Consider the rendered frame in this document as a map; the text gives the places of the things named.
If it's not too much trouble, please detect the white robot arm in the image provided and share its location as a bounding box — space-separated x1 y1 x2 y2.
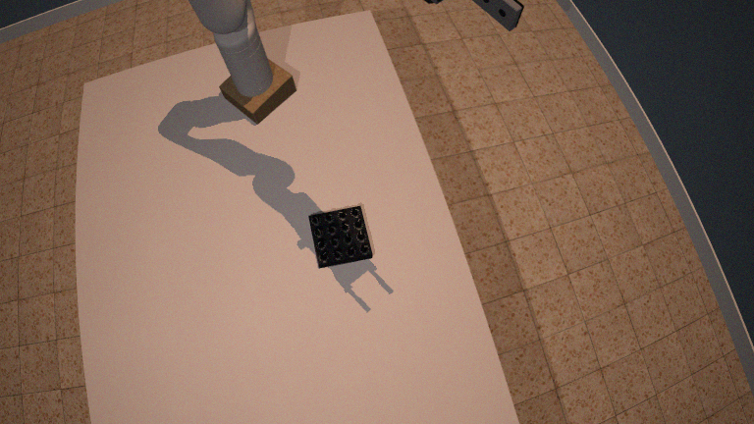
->
189 0 273 97

